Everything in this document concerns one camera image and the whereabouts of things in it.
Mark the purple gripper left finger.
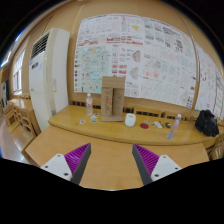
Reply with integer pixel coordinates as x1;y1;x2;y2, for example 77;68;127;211
42;143;91;185

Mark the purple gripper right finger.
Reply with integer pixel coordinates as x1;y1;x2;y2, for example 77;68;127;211
132;144;181;185

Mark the clear water bottle red label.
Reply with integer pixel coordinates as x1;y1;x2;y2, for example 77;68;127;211
86;93;93;115

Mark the clear plastic bottle purple tint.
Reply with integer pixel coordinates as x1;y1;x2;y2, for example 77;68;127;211
167;114;182;140

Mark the red round coaster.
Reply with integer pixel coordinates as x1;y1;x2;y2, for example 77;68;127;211
140;123;149;129

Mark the white small device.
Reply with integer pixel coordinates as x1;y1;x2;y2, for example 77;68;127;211
154;121;162;128

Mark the black small object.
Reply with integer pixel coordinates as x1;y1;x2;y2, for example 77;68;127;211
165;122;171;128

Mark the round sticker left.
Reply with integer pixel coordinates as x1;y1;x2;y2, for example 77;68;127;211
80;119;86;125

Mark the white paper cup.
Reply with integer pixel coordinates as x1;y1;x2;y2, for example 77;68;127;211
125;113;136;127

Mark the black bag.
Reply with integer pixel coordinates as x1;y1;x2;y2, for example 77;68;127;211
195;110;219;137

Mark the wooden chair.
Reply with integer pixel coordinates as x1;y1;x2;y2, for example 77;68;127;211
3;99;41;137

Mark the cardboard box stand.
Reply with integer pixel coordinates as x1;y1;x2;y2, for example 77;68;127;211
101;76;125;122

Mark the window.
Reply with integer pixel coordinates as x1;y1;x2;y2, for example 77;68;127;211
13;51;25;94

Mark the white standing air conditioner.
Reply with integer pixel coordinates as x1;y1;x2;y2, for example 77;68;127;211
29;28;70;131

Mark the right wall poster sheet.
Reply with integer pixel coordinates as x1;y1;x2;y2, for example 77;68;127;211
194;44;224;121

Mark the large wall poster sheet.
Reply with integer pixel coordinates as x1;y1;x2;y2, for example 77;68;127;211
74;14;196;108

